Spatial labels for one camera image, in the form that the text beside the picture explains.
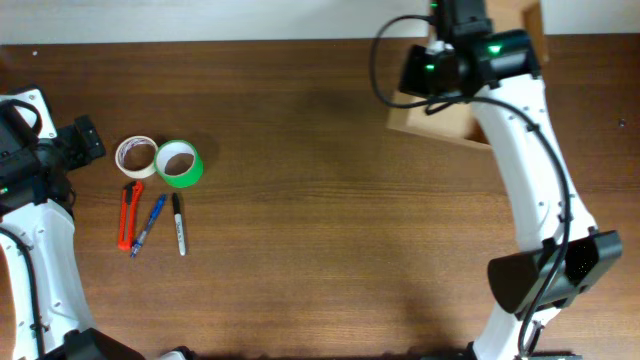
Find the blue pen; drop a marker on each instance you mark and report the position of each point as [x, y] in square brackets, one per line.
[154, 214]

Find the beige masking tape roll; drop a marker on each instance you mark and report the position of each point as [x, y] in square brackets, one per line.
[125, 147]

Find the brown cardboard box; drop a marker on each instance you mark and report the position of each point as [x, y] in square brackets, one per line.
[457, 124]

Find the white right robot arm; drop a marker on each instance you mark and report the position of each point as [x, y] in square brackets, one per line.
[562, 252]

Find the green tape roll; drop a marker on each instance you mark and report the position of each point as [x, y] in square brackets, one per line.
[179, 164]

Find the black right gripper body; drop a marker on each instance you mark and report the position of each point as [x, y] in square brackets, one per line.
[423, 74]

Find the red utility knife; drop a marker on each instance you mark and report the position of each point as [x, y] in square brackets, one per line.
[130, 196]

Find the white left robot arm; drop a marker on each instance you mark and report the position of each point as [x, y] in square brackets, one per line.
[53, 320]

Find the black marker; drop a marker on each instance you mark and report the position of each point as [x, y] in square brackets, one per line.
[179, 224]

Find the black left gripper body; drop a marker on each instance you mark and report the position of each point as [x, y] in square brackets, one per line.
[69, 149]

